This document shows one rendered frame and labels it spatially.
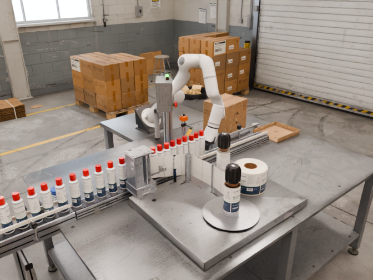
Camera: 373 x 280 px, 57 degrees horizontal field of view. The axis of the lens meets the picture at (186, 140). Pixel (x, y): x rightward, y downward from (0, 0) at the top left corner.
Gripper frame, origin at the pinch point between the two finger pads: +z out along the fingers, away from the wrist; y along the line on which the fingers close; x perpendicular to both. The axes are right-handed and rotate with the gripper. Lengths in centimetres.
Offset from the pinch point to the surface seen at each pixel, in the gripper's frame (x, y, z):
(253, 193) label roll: -11, 56, 9
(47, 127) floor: 22, -355, 92
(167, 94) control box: -47, 0, -32
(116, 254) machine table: -87, 43, 44
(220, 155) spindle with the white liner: -17.9, 29.1, -4.3
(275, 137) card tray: 72, 5, -14
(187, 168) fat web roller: -33.3, 20.4, 7.9
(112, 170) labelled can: -74, 3, 17
